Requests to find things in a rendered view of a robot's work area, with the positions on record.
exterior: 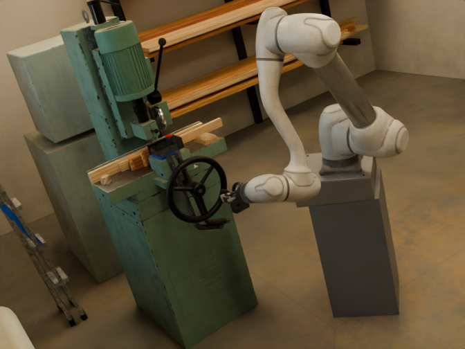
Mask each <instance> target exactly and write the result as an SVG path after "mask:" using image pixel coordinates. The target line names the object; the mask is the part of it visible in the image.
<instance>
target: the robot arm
mask: <svg viewBox="0 0 465 349"><path fill-rule="evenodd" d="M340 40H341V31H340V26H339V25H338V23H337V22H336V21H335V20H334V19H332V18H331V17H328V16H326V15H321V14H315V13H302V14H294V15H287V13H286V12H285V11H284V10H283V9H281V8H278V7H272V8H267V9H265V10H264V12H263V13H262V15H261V17H260V19H259V23H258V26H257V34H256V43H255V50H256V63H257V72H258V78H259V90H260V96H261V99H262V103H263V106H264V108H265V110H266V113H267V114H268V116H269V118H270V119H271V121H272V122H273V124H274V126H275V127H276V129H277V130H278V132H279V133H280V135H281V137H282V138H283V139H284V141H285V143H286V144H287V146H288V148H289V151H290V154H291V160H290V163H289V165H288V166H287V167H286V168H285V169H284V172H283V173H282V175H275V174H263V175H260V176H257V177H255V178H253V179H251V180H249V181H247V182H245V183H243V184H241V185H240V186H238V188H237V189H236V190H235V191H234V192H231V193H225V194H222V195H220V198H221V200H222V201H223V202H225V203H229V204H230V203H231V202H232V200H235V201H236V200H239V201H241V202H244V203H248V204H252V203H258V204H269V203H274V202H301V201H305V200H308V199H312V198H314V197H315V196H316V195H318V193H319V192H320V189H321V183H320V179H319V178H318V177H317V176H316V175H315V174H313V173H311V170H310V169H309V167H308V166H307V162H306V156H305V151H304V147H303V144H302V142H301V140H300V138H299V136H298V134H297V132H296V131H295V129H294V127H293V126H292V124H291V121H290V120H289V118H288V116H287V115H286V113H285V111H284V109H283V107H282V105H281V103H280V99H279V96H278V86H279V81H280V76H281V72H282V67H283V64H284V56H285V55H286V54H292V55H293V57H295V58H297V59H299V60H300V61H301V62H303V63H304V64H306V65H307V66H309V67H312V68H313V69H314V70H315V72H316V73H317V74H318V76H319V77H320V79H321V80H322V81H323V83H324V84H325V86H326V87H327V88H328V90H329V91H330V93H331V94H332V96H333V97H334V98H335V100H336V101H337V103H338V104H335V105H330V106H328V107H325V108H324V110H323V112H322V113H321V115H320V120H319V126H318V132H319V140H320V148H321V151H322V167H321V170H320V171H319V175H321V176H323V175H332V174H340V173H350V172H362V171H363V170H362V167H361V160H362V158H363V155H364V156H372V157H380V158H388V157H392V156H396V155H398V154H400V153H402V151H404V150H405V149H406V147H407V145H408V141H409V133H408V130H407V128H406V126H405V125H404V124H403V123H401V122H400V121H399V120H394V119H393V117H391V116H390V115H389V114H387V113H386V112H384V111H383V110H382V109H381V108H380V107H375V106H372V105H371V103H370V102H369V100H368V99H367V97H366V95H365V94H364V93H363V91H362V89H361V88H360V87H359V85H358V83H357V82H356V80H355V79H354V77H353V75H352V74H351V73H350V71H349V69H348V68H347V67H346V65H345V63H344V62H343V60H342V59H341V57H340V56H339V54H338V53H337V47H338V45H339V43H340Z"/></svg>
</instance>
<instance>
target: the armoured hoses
mask: <svg viewBox="0 0 465 349"><path fill-rule="evenodd" d="M174 154H175V156H176V159H177V161H178V162H179V163H181V162H182V161H183V158H182V156H181V153H180V151H177V152H175V153H174ZM166 158H167V160H168V163H169V165H170V167H171V170H172V172H173V170H174V169H175V167H176V165H175V162H174V160H173V158H172V155H168V156H166ZM182 172H183V175H184V177H185V179H186V181H187V183H191V182H192V183H193V181H192V179H191V177H190V174H189V172H188V170H187V167H186V168H184V169H183V170H182ZM176 182H177V185H178V187H182V188H184V185H183V182H182V181H181V177H180V175H178V177H177V178H176ZM181 194H182V197H183V199H184V202H185V205H186V207H187V209H188V211H189V214H190V216H191V217H195V216H196V215H195V212H194V210H193V207H192V205H191V202H190V200H189V198H188V194H187V193H186V191H181ZM193 197H194V200H195V202H196V204H197V206H198V209H199V211H200V213H201V215H202V214H204V212H203V209H202V206H201V203H200V201H199V198H198V197H195V196H194V195H193ZM204 222H205V223H206V224H200V223H193V224H194V226H195V228H196V229H198V230H210V229H222V228H223V227H224V225H223V224H226V223H230V218H229V217H226V218H220V219H213V220H209V219H207V220H205V221H204Z"/></svg>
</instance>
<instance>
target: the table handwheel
mask: <svg viewBox="0 0 465 349"><path fill-rule="evenodd" d="M197 162H204V163H208V164H210V167H209V169H208V171H207V172H206V174H205V175H204V177H203V179H202V180H201V181H200V182H197V181H195V182H193V183H192V182H191V183H187V181H186V180H183V181H182V182H183V185H184V188H182V187H174V183H175V181H176V178H177V177H178V175H179V174H180V173H181V171H182V170H183V169H184V168H186V167H187V166H189V165H190V164H193V163H197ZM213 168H214V169H215V170H216V171H217V172H218V174H219V178H220V182H221V189H226V190H227V179H226V174H225V172H224V169H223V168H222V167H221V165H220V164H219V163H218V162H217V161H215V160H214V159H212V158H210V157H208V156H201V155H199V156H192V157H190V158H187V159H186V160H184V161H182V162H181V163H180V164H178V165H177V167H175V169H174V170H173V172H172V173H171V175H170V178H169V180H168V183H167V188H166V198H167V204H168V206H169V208H170V210H171V211H172V213H173V214H174V215H175V216H176V217H177V218H179V219H180V220H182V221H184V222H188V223H199V222H203V221H205V220H207V219H209V218H211V217H212V216H213V215H214V214H215V213H216V212H217V211H218V210H219V209H220V207H221V205H222V204H223V201H222V200H221V198H220V195H222V194H223V193H221V192H220V193H219V197H218V199H217V201H216V203H215V205H214V206H213V207H212V208H211V209H210V210H209V211H207V208H206V205H205V203H204V200H203V196H204V195H205V193H206V187H205V186H204V183H205V181H206V179H207V178H208V176H209V174H210V173H211V172H212V170H213ZM173 191H190V194H191V195H194V196H195V197H198V198H199V201H200V203H201V206H202V209H203V212H204V214H202V215H200V216H195V217H191V216H187V215H184V214H183V213H182V212H181V211H180V210H179V209H178V208H177V207H176V205H175V203H174V198H173Z"/></svg>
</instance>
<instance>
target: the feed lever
mask: <svg viewBox="0 0 465 349"><path fill-rule="evenodd" d="M158 44H159V45H160V49H159V54H158V64H157V70H156V79H155V84H154V88H155V90H154V91H153V92H151V93H150V94H148V95H147V99H148V101H149V103H150V104H151V105H154V104H156V103H158V102H161V101H162V97H161V94H160V92H159V91H158V90H157V86H158V77H159V72H160V67H161V58H162V53H163V46H164V45H166V39H165V38H160V39H159V40H158Z"/></svg>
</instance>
